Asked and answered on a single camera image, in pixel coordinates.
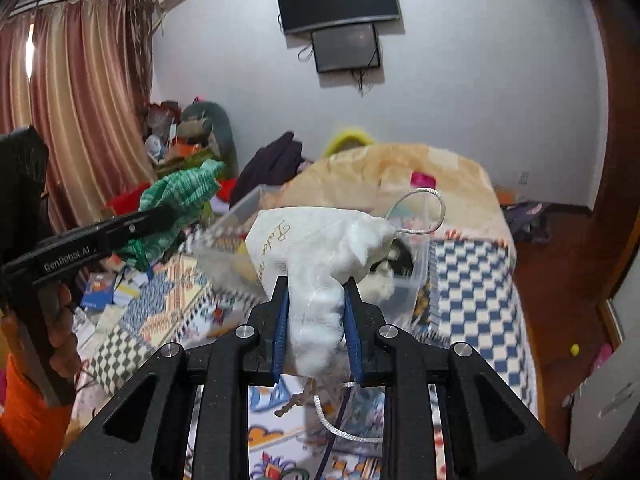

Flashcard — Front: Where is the small wall monitor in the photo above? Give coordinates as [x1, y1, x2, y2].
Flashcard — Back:
[311, 24, 381, 74]

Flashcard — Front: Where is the wooden door frame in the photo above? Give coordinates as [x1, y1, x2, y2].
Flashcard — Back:
[570, 0, 639, 299]

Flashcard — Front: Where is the orange sleeve forearm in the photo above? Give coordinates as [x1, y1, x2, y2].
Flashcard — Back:
[1, 356, 72, 479]

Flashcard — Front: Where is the green storage basket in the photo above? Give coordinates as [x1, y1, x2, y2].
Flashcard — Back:
[154, 148, 218, 180]

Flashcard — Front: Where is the dark bag on floor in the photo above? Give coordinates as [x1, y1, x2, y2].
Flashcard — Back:
[501, 200, 551, 244]

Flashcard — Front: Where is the dark purple clothing pile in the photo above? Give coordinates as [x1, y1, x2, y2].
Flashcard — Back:
[229, 131, 305, 206]

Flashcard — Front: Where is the clear plastic storage box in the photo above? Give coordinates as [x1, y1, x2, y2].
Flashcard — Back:
[191, 183, 434, 336]

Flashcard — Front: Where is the pink beige curtain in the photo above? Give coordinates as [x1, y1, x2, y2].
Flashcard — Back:
[1, 0, 154, 232]

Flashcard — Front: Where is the green knitted cloth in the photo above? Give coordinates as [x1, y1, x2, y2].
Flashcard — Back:
[115, 159, 224, 272]

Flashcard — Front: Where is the beige fleece blanket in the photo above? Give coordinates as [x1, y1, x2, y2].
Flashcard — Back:
[270, 143, 516, 266]

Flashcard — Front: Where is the left hand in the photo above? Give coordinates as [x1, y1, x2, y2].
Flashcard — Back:
[0, 283, 83, 380]

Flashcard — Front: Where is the white drawstring pouch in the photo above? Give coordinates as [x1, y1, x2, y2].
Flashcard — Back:
[244, 186, 447, 380]

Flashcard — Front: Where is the grey green plush toy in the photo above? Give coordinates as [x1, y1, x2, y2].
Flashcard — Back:
[177, 101, 239, 177]

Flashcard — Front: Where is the yellow foam arch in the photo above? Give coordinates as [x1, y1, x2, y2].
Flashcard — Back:
[322, 128, 376, 158]

